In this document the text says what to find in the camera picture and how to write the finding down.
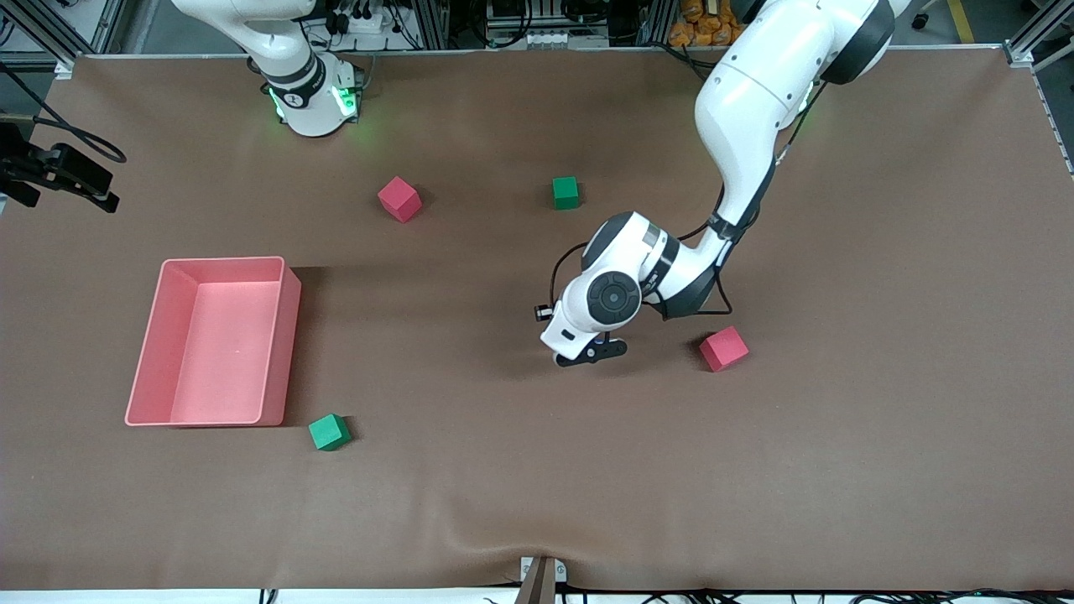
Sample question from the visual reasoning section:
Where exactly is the brown table cover sheet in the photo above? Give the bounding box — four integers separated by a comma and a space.
0, 46, 1074, 592

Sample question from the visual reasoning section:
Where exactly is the pink foam cube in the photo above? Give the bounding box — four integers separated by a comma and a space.
699, 325, 750, 372
377, 176, 423, 224

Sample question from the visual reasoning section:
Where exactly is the pink plastic bin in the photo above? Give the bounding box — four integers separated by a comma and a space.
125, 257, 302, 428

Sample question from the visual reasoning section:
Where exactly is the white power strip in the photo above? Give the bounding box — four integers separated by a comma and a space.
331, 7, 395, 36

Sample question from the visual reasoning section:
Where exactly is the orange netted fruit bag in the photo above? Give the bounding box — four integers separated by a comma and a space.
669, 0, 743, 47

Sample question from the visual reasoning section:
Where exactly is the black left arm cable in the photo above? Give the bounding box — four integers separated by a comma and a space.
535, 80, 811, 324

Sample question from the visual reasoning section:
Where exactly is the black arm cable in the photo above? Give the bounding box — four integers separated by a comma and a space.
0, 63, 127, 166
535, 80, 811, 324

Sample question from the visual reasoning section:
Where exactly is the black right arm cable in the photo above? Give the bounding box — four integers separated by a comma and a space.
0, 63, 127, 166

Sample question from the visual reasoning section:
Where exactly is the aluminium frame profile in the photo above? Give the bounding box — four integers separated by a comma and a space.
0, 0, 127, 68
1003, 0, 1074, 68

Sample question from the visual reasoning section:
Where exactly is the grey metal clamp bracket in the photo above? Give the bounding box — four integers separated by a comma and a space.
514, 556, 568, 604

